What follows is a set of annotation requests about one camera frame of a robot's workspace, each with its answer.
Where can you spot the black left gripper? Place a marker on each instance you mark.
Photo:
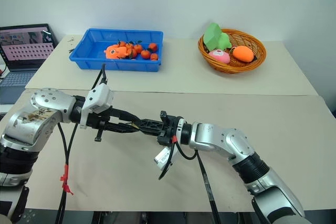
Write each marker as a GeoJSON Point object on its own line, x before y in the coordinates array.
{"type": "Point", "coordinates": [95, 121]}

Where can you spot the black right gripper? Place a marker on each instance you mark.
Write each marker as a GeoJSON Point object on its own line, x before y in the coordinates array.
{"type": "Point", "coordinates": [169, 129]}

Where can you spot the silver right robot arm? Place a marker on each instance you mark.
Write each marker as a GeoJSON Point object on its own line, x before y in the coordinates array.
{"type": "Point", "coordinates": [218, 138]}

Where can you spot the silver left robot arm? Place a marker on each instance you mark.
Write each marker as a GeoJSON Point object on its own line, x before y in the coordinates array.
{"type": "Point", "coordinates": [44, 115]}

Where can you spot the orange fish plush toy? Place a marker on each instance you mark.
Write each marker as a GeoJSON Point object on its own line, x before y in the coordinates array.
{"type": "Point", "coordinates": [115, 52]}

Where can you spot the small orange tangerine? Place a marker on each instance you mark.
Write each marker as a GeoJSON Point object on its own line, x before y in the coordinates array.
{"type": "Point", "coordinates": [153, 47]}
{"type": "Point", "coordinates": [138, 48]}
{"type": "Point", "coordinates": [154, 57]}
{"type": "Point", "coordinates": [121, 43]}
{"type": "Point", "coordinates": [145, 54]}
{"type": "Point", "coordinates": [130, 46]}

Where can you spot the blue plastic bin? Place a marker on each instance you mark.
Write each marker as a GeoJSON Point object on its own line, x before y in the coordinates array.
{"type": "Point", "coordinates": [86, 51]}

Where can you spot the red tape strip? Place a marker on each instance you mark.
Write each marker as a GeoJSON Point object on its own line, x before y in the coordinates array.
{"type": "Point", "coordinates": [65, 179]}

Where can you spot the small black clip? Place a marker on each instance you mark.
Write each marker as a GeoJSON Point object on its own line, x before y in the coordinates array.
{"type": "Point", "coordinates": [72, 50]}

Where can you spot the small metal hardware piece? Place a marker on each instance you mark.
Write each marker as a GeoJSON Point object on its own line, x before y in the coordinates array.
{"type": "Point", "coordinates": [70, 39]}

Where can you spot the pink soft toy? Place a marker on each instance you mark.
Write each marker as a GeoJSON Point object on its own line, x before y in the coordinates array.
{"type": "Point", "coordinates": [220, 56]}

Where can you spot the green plush toy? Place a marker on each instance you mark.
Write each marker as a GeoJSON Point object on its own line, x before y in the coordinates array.
{"type": "Point", "coordinates": [212, 36]}

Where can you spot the light green soft toy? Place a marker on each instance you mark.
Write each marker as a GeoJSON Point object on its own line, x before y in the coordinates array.
{"type": "Point", "coordinates": [224, 41]}

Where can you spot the orange mango soft toy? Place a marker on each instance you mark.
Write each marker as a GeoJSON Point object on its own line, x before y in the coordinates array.
{"type": "Point", "coordinates": [243, 53]}

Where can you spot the open laptop computer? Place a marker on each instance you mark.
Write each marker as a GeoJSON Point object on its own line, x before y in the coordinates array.
{"type": "Point", "coordinates": [23, 48]}

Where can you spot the orange wicker basket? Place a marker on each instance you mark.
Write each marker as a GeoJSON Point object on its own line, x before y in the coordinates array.
{"type": "Point", "coordinates": [252, 43]}

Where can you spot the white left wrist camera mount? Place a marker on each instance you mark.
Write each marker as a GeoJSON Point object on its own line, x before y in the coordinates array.
{"type": "Point", "coordinates": [99, 97]}

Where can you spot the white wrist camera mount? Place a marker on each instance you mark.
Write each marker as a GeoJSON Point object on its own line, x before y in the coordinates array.
{"type": "Point", "coordinates": [99, 97]}
{"type": "Point", "coordinates": [164, 159]}

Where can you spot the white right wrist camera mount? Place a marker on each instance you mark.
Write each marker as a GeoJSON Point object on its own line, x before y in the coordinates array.
{"type": "Point", "coordinates": [164, 159]}

